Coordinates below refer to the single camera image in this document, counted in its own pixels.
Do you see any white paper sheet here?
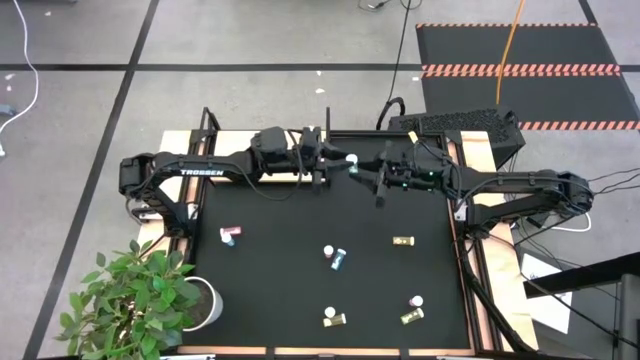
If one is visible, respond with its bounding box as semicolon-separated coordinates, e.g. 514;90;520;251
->
519;252;575;335

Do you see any white plant pot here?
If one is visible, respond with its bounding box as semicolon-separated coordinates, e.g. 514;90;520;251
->
182;275;225;333

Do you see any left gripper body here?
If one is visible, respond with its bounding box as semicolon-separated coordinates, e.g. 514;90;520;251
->
287;126;334;195

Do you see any black hanging cable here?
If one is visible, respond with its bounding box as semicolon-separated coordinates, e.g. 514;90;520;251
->
387;0;414;101

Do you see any white power cable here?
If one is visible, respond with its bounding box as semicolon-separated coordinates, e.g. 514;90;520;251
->
549;212;593;234

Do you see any green leafy plant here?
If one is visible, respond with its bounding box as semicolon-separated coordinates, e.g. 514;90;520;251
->
53;238;204;360

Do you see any black conduit loop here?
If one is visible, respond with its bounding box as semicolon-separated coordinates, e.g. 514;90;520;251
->
375;96;407;132

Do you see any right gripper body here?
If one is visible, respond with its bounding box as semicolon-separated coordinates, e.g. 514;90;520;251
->
375;141;434;209

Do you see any black perforated computer case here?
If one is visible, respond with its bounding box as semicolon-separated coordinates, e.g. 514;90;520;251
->
387;106;527;169

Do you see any black orange-striped floor mat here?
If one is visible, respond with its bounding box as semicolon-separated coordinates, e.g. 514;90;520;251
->
415;22;640;132

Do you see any black desk edge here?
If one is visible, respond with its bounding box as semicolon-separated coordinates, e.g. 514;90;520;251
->
522;251;640;300

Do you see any wooden shelf black frame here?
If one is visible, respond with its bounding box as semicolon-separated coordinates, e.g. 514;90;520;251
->
185;105;332;185

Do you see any white floor cable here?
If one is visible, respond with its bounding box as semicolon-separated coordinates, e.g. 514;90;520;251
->
0;0;40;157

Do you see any black table mat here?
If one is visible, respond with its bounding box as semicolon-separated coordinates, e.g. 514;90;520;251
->
193;134;472;350

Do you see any yellow-orange hanging cable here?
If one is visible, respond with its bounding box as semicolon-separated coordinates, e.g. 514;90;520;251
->
494;0;526;106

